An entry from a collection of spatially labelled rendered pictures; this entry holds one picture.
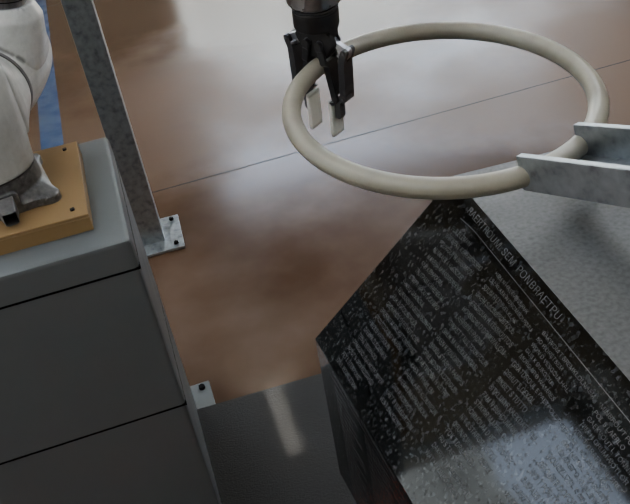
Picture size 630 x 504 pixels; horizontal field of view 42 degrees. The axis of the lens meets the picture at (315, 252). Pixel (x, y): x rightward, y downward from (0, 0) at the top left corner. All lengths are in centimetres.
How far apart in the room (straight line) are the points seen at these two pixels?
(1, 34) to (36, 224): 34
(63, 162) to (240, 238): 121
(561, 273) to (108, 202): 80
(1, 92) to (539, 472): 99
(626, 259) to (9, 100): 97
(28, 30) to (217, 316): 115
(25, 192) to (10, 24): 29
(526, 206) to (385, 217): 154
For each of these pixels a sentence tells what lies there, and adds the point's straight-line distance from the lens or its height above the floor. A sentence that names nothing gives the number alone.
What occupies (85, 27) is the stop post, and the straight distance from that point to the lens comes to 243.
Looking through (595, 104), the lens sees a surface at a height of 96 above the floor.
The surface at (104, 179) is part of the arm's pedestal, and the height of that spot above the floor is 80.
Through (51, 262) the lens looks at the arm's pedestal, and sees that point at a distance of 138.
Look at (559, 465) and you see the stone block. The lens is 96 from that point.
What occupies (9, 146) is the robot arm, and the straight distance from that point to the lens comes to 143.
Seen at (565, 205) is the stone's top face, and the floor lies 87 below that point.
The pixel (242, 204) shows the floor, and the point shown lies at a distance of 287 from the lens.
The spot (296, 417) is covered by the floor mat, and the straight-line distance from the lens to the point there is 206.
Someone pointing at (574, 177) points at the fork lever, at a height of 98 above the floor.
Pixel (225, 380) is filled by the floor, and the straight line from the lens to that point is 221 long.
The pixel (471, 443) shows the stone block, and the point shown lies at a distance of 105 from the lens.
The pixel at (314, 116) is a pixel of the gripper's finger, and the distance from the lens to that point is 145.
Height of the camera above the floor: 154
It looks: 37 degrees down
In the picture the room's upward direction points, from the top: 10 degrees counter-clockwise
